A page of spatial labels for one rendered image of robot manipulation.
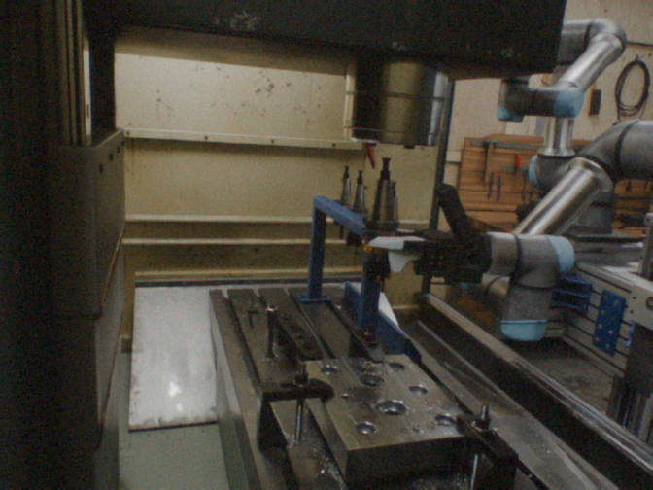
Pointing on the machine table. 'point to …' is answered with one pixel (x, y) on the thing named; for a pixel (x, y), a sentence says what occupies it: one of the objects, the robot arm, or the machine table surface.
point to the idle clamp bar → (287, 333)
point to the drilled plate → (456, 439)
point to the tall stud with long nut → (271, 329)
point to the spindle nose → (395, 102)
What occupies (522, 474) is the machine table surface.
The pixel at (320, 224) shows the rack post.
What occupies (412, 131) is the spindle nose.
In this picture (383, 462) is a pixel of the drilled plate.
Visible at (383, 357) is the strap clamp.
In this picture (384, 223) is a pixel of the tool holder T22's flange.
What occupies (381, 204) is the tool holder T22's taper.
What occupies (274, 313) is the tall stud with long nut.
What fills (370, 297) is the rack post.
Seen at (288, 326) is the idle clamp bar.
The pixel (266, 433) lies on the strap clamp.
